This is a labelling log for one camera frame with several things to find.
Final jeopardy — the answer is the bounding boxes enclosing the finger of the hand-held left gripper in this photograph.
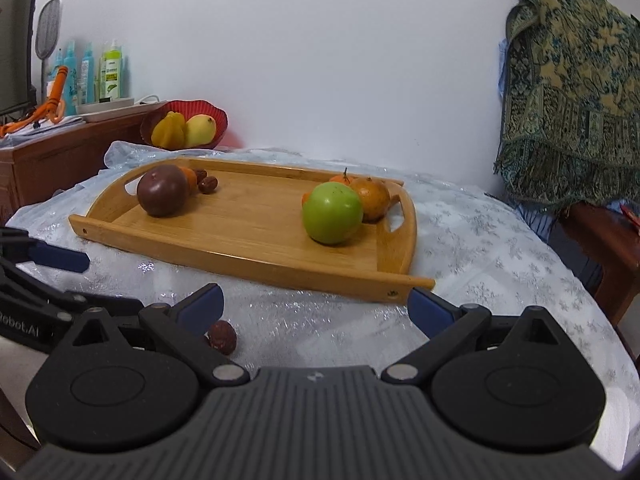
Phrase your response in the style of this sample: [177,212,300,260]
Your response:
[0,227,92,275]
[0,259,147,323]

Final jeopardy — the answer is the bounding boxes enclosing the red packet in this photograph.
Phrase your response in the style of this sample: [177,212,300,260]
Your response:
[620,202,640,233]

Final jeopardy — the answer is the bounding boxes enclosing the white shallow tray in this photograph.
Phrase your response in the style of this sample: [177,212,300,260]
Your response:
[75,97,136,115]

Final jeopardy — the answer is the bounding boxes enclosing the electric fly swatter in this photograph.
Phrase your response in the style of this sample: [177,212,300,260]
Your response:
[34,0,63,111]

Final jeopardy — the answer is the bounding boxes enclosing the wooden side table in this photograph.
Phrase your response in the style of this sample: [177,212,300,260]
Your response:
[555,200,640,326]

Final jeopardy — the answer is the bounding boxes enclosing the orange handled tool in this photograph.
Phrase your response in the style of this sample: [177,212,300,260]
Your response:
[0,65,68,136]

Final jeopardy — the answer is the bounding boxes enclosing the clear snowflake tablecloth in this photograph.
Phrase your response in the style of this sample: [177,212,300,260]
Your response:
[5,140,636,391]

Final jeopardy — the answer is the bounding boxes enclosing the yellow starfruit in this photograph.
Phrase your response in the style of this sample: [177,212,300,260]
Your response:
[151,111,187,150]

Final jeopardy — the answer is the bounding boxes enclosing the black monitor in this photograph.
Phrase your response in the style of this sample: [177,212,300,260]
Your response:
[0,0,45,118]

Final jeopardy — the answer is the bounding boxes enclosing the green labelled bottle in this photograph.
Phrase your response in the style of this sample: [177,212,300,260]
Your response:
[100,39,124,101]

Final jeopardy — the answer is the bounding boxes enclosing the wooden cabinet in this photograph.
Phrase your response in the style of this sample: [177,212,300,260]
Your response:
[0,102,168,226]

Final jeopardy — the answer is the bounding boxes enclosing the white papers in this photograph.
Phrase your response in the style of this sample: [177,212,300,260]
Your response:
[0,114,87,137]

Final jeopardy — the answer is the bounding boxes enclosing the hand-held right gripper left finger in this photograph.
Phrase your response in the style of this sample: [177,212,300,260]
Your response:
[60,283,251,388]

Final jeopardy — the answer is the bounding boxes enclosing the yellow mango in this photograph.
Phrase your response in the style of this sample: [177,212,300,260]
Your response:
[184,114,218,148]

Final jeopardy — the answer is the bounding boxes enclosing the purple passion fruit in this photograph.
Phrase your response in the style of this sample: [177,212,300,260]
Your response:
[136,164,190,218]

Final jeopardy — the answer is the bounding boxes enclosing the green apple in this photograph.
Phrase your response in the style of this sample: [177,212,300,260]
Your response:
[301,182,364,246]

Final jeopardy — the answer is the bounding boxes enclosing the large brownish orange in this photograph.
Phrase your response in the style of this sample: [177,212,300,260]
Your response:
[348,176,391,223]

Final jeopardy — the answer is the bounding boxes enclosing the red fruit bowl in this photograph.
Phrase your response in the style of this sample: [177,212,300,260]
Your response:
[140,100,229,151]

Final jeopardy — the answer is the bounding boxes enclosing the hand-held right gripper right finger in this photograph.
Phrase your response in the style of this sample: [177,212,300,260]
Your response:
[381,287,576,387]

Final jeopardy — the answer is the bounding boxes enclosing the wooden serving tray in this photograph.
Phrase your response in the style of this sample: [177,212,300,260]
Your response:
[68,157,436,304]

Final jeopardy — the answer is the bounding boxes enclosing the green gold patterned shawl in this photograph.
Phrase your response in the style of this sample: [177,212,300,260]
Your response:
[494,0,640,211]

